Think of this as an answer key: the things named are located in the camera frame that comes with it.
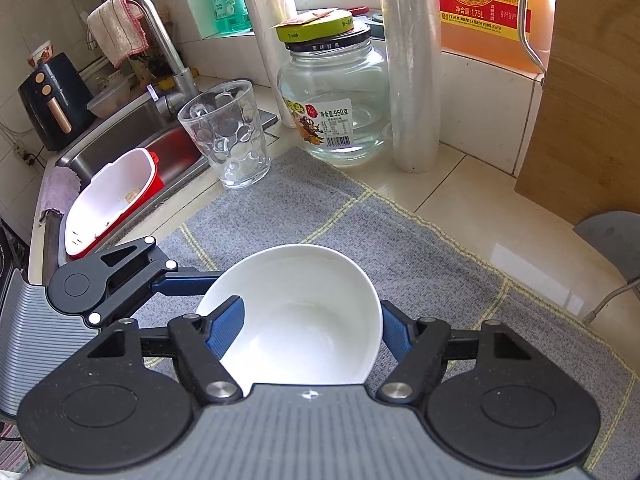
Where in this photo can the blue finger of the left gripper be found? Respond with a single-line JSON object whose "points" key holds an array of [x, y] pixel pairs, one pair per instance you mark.
{"points": [[184, 283]]}

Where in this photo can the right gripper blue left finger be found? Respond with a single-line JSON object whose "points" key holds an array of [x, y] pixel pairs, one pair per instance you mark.
{"points": [[224, 325]]}

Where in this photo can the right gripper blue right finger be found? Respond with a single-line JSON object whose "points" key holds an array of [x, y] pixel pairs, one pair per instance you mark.
{"points": [[399, 331]]}

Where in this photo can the white bowl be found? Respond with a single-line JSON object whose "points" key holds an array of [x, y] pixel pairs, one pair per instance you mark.
{"points": [[312, 317]]}

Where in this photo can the grey teal kitchen mat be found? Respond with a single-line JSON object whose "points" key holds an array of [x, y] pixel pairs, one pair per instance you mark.
{"points": [[421, 270]]}

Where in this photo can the red white colander basin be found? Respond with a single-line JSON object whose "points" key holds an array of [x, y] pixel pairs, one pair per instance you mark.
{"points": [[115, 192]]}

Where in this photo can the clear glass mug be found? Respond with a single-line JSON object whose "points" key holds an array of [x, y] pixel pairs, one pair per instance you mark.
{"points": [[224, 124]]}

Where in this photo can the black air fryer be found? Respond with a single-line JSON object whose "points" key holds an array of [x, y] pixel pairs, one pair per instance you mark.
{"points": [[55, 99]]}

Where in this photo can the glass jar black lid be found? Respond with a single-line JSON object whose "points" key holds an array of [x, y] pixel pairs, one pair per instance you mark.
{"points": [[335, 85]]}

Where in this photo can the bamboo cutting board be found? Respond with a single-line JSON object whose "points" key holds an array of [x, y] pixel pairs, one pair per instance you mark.
{"points": [[583, 158]]}

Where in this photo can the pink dish cloth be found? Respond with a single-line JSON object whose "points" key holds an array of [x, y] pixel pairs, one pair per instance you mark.
{"points": [[116, 27]]}

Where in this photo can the short cling film roll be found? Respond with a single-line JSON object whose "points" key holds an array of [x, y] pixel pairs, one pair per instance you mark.
{"points": [[264, 16]]}

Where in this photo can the orange cooking wine jug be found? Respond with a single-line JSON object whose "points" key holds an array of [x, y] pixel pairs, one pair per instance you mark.
{"points": [[515, 34]]}

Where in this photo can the tall cling film roll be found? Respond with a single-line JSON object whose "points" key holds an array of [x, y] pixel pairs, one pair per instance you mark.
{"points": [[414, 61]]}

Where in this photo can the kitchen knife black handle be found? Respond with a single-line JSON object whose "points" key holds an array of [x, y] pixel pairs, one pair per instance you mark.
{"points": [[616, 235]]}

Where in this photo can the steel wire rack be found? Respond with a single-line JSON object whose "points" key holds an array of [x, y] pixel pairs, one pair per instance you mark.
{"points": [[592, 315]]}

